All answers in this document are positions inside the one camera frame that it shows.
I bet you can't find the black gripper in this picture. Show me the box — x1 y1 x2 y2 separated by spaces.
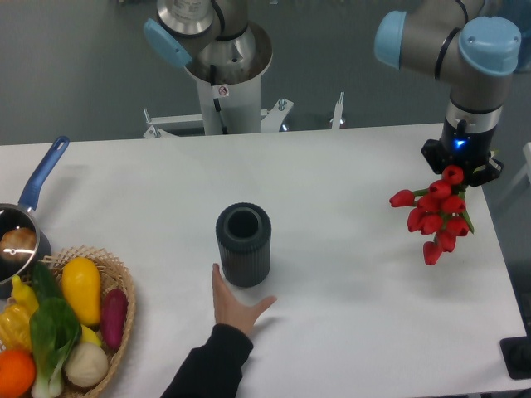
421 119 504 187

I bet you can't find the red tulip bouquet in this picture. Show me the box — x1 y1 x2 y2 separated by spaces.
389 165 475 266

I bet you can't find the dark grey ribbed vase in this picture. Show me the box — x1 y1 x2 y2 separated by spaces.
216 202 272 288

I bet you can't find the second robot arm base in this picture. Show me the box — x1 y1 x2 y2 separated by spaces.
144 1 273 85

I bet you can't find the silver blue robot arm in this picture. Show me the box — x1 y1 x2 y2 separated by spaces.
373 1 521 187

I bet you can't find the black sleeved forearm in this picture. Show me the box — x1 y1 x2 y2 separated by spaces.
163 324 253 398

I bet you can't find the bare human hand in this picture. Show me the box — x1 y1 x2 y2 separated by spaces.
212 263 277 337

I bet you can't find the black device at edge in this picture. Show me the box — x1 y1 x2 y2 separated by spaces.
499 337 530 380

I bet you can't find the woven wicker basket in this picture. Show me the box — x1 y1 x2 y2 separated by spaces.
43 246 136 397

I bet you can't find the purple eggplant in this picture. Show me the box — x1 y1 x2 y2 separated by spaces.
100 289 128 351

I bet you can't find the yellow squash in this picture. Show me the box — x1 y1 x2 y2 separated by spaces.
61 257 101 328

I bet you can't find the white garlic bulb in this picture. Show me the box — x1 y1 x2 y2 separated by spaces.
65 342 109 388

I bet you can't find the dark green cucumber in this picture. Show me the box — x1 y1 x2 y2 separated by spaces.
32 262 64 304

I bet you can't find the green bok choy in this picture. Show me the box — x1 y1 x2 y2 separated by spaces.
30 298 81 397

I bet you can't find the small yellow pepper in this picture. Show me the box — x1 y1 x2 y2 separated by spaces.
12 275 39 315

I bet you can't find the yellow bell pepper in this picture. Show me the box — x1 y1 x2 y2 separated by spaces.
1 304 32 352

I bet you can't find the orange fruit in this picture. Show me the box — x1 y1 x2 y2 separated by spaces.
1 349 36 397

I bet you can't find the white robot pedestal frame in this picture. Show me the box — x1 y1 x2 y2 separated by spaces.
142 76 348 140

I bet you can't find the blue handled saucepan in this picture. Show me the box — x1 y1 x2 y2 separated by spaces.
1 136 70 299

